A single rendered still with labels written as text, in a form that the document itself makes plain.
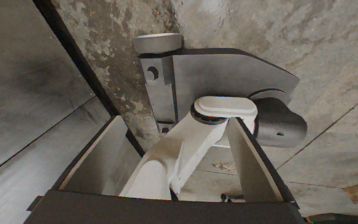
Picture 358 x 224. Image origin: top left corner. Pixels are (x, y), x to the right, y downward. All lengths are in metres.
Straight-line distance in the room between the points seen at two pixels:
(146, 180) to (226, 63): 0.43
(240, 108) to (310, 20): 0.47
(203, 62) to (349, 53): 0.65
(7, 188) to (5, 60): 0.49
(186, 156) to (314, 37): 0.70
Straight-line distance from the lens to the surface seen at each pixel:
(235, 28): 0.62
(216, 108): 0.36
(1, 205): 0.82
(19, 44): 0.80
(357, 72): 0.97
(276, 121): 0.45
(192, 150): 0.30
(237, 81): 0.50
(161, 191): 0.23
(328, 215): 3.73
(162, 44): 0.44
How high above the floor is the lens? 0.60
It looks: 48 degrees down
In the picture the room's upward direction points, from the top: 164 degrees counter-clockwise
